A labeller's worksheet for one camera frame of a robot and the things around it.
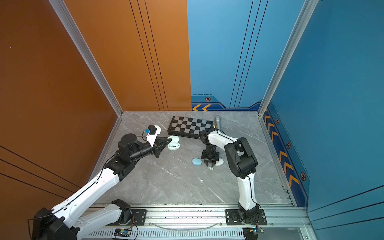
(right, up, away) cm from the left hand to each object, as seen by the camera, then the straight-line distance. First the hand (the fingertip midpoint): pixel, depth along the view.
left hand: (170, 138), depth 72 cm
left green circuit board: (-22, -46, 0) cm, 51 cm away
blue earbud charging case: (+13, -16, +20) cm, 29 cm away
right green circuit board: (+41, -43, -2) cm, 60 cm away
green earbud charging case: (+2, -3, -1) cm, 4 cm away
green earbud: (+22, -20, +18) cm, 34 cm away
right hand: (+19, -19, +20) cm, 33 cm away
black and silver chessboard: (+7, +4, +34) cm, 35 cm away
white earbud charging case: (+27, -16, +16) cm, 35 cm away
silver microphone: (+29, +8, +39) cm, 49 cm away
